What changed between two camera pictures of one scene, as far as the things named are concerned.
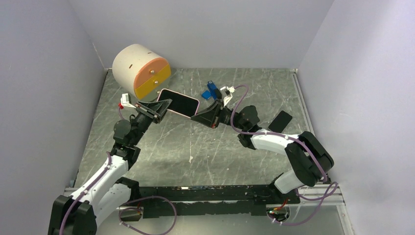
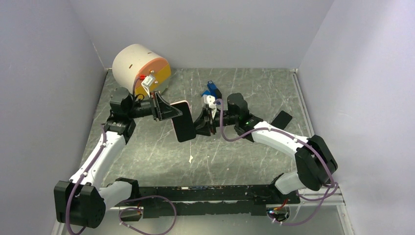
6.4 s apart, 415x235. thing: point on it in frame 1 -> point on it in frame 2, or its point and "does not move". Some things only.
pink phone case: (198, 105) -> (186, 121)
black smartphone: (181, 104) -> (184, 124)
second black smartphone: (280, 123) does not move
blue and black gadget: (215, 91) does not move
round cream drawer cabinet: (141, 72) does not move
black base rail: (162, 201) does not move
